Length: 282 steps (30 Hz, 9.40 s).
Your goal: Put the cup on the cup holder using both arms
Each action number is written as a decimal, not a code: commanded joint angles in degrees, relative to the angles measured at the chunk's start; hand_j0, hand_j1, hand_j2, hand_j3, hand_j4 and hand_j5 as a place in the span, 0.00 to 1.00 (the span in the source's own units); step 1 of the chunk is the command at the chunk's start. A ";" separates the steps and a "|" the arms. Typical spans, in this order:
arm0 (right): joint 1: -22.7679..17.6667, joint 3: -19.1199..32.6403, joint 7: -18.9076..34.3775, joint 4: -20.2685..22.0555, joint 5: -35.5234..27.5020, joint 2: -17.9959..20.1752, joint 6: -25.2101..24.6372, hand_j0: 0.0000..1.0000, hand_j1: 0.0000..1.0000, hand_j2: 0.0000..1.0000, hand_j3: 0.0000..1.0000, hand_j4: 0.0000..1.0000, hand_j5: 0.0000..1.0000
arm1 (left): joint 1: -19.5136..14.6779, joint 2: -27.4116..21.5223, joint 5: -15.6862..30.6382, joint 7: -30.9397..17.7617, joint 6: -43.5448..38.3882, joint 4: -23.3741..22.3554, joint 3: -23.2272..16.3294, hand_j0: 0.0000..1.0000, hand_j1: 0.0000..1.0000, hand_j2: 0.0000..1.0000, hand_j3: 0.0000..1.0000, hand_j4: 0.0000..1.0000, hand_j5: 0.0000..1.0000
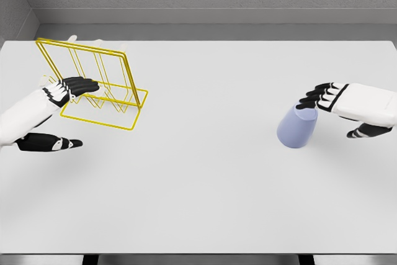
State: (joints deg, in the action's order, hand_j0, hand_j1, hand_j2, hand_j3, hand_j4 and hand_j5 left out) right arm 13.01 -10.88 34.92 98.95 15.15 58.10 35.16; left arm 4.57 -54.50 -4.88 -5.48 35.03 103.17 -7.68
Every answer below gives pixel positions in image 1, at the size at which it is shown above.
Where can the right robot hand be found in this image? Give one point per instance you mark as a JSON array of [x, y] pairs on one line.
[[363, 103]]

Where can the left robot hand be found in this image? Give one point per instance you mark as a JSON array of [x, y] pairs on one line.
[[29, 108]]

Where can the lavender blue cup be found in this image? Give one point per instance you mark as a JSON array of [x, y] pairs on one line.
[[297, 128]]

